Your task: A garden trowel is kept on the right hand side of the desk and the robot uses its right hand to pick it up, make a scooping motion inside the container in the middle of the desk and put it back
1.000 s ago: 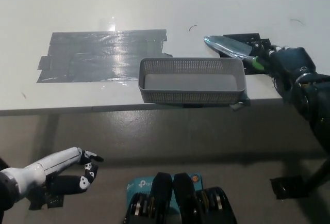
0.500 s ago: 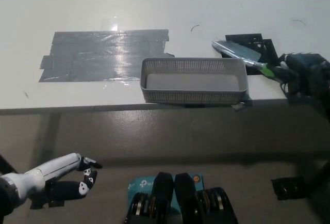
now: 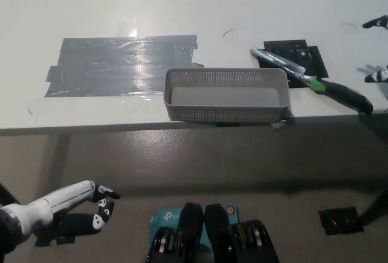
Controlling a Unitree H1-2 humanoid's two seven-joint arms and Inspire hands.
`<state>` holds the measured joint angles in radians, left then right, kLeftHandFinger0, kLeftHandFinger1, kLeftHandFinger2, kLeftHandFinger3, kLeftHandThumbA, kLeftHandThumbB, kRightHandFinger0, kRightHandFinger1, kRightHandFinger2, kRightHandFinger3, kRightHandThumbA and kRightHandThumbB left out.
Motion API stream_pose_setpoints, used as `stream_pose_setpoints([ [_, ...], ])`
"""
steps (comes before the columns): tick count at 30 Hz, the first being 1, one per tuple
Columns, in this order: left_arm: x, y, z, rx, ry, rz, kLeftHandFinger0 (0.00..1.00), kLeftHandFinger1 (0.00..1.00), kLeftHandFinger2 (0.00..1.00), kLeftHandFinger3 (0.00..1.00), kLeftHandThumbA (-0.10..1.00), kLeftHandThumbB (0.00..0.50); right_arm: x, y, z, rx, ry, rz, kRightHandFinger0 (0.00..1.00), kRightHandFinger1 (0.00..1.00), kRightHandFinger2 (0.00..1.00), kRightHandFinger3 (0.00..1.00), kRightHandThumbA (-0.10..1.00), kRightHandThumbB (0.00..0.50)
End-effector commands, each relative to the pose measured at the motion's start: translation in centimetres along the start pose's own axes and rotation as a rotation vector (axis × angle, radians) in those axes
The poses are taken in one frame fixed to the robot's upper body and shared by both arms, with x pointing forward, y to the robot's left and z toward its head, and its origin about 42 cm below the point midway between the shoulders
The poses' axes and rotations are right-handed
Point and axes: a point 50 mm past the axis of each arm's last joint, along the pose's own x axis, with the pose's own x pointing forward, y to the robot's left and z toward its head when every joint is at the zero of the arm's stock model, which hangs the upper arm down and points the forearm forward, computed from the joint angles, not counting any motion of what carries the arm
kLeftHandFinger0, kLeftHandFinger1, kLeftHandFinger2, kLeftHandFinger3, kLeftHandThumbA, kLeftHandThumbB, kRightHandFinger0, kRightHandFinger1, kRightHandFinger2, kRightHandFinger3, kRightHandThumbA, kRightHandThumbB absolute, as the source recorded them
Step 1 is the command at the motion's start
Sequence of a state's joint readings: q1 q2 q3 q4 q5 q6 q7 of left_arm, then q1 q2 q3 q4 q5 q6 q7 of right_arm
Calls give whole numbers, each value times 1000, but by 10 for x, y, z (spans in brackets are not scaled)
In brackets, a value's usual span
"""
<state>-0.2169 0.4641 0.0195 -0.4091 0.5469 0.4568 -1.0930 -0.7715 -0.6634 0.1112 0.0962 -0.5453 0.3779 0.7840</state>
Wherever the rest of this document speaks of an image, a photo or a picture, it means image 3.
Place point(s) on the small grey tape piece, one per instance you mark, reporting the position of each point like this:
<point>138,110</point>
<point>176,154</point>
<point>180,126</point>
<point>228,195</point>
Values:
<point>283,123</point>

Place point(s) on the black tape patch on desk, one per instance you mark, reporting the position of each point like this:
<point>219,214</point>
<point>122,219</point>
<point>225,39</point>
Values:
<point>312,60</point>

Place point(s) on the teal tp-link box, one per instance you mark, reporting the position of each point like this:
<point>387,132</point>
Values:
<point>166,217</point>

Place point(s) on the large grey duct tape patch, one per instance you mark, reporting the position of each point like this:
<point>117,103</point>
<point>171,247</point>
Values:
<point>109,72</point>

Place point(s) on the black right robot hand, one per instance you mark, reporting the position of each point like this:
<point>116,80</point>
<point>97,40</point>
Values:
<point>379,76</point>

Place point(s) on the grey perforated plastic basket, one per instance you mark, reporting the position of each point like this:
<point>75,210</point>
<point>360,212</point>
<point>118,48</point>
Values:
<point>225,113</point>

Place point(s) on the black table leg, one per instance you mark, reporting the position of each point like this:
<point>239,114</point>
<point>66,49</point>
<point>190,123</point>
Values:
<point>376,210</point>
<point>7,193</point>

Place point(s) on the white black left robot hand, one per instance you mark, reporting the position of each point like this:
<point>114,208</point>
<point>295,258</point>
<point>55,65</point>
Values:
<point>36,210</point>

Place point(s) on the black floor tape patch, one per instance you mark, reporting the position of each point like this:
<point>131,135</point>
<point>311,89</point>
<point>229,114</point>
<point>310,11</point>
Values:
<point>339,220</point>
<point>65,240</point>

